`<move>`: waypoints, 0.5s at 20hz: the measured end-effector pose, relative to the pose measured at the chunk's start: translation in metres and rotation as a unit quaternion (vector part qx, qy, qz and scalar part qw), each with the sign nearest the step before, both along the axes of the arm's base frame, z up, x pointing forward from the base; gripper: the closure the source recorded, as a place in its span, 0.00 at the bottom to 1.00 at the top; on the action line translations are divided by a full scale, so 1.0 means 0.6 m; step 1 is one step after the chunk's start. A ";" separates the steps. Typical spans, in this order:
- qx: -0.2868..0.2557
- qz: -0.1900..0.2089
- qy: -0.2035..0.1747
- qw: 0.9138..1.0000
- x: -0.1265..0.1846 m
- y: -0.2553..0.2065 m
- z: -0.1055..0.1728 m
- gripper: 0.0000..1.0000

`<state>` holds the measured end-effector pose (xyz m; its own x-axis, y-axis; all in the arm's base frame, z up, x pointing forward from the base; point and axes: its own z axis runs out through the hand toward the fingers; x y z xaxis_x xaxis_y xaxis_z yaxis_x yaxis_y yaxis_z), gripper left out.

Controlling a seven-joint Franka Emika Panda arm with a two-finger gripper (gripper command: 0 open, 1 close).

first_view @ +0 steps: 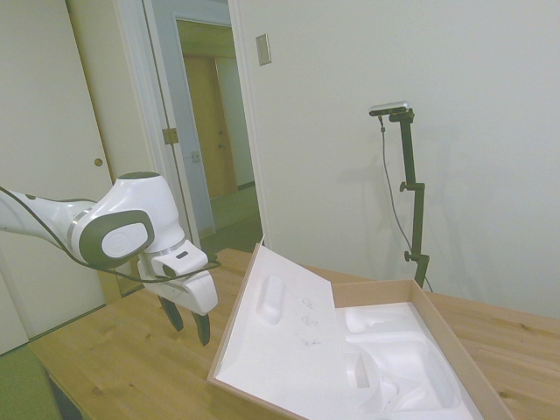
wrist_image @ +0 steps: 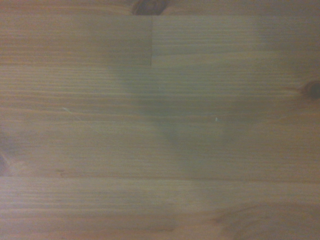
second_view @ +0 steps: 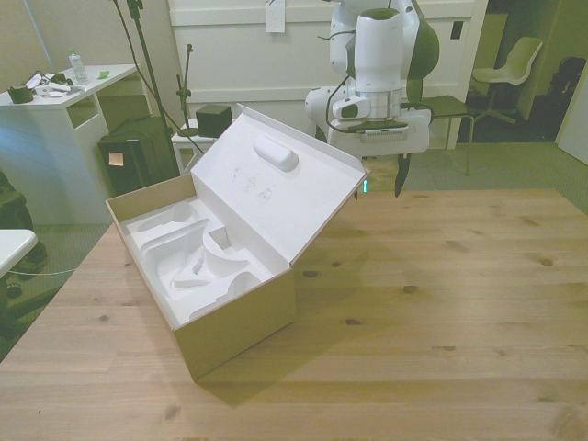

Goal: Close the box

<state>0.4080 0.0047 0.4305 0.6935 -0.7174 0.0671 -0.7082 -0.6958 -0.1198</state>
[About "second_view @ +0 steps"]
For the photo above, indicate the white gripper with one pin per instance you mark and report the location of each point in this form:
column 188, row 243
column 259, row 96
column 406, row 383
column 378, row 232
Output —
column 409, row 131

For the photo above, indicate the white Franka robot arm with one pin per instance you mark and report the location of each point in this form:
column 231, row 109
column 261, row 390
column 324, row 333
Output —
column 379, row 50

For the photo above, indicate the brown cardboard box white insert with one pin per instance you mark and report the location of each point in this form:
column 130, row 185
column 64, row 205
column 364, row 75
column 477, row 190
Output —
column 229, row 239

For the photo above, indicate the black seat metal chair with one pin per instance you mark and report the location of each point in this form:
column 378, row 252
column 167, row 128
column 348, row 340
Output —
column 448, row 110

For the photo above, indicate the white swivel chair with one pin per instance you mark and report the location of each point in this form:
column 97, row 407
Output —
column 505, row 73

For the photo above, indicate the black cube speaker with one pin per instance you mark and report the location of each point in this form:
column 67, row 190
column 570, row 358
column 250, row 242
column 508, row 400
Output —
column 213, row 120

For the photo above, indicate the small white side table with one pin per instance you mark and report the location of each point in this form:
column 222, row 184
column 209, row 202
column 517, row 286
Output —
column 193, row 142

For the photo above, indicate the white paper sheet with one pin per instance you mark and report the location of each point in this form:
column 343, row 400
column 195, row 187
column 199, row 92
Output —
column 274, row 14

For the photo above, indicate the black microphone stand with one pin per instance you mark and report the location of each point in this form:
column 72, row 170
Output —
column 185, row 96

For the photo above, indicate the black case on floor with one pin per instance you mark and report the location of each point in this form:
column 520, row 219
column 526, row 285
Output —
column 135, row 156

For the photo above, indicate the black tripod stand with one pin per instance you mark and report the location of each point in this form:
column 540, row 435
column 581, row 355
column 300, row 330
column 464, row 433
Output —
column 142, row 59

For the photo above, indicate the green sticky note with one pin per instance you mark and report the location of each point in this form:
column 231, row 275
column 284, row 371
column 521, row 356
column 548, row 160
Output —
column 104, row 74

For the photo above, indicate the white desk cabinet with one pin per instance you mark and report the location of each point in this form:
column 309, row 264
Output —
column 59, row 133

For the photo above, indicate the clear plastic bottle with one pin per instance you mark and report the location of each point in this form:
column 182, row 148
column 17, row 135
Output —
column 78, row 67

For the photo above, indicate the white round table edge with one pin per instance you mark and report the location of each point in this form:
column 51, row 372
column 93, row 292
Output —
column 14, row 248

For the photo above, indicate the black round holder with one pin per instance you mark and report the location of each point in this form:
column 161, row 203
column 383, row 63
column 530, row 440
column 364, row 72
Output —
column 20, row 94

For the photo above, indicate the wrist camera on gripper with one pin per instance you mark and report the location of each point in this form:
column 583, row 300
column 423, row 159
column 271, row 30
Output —
column 372, row 125

